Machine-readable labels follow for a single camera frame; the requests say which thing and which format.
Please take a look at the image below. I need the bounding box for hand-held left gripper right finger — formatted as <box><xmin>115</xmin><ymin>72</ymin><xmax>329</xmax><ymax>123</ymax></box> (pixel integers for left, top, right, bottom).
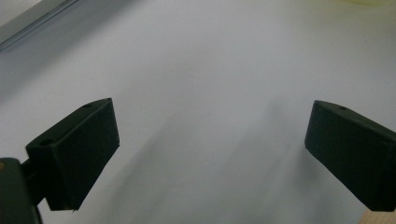
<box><xmin>304</xmin><ymin>99</ymin><xmax>396</xmax><ymax>213</ymax></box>

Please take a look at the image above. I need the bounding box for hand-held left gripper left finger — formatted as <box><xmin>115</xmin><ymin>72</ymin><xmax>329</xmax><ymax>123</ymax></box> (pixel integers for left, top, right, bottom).
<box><xmin>20</xmin><ymin>97</ymin><xmax>121</xmax><ymax>213</ymax></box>

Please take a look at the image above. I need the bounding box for aluminium rail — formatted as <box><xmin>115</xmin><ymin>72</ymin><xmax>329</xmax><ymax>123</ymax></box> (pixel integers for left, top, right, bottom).
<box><xmin>0</xmin><ymin>0</ymin><xmax>80</xmax><ymax>52</ymax></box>

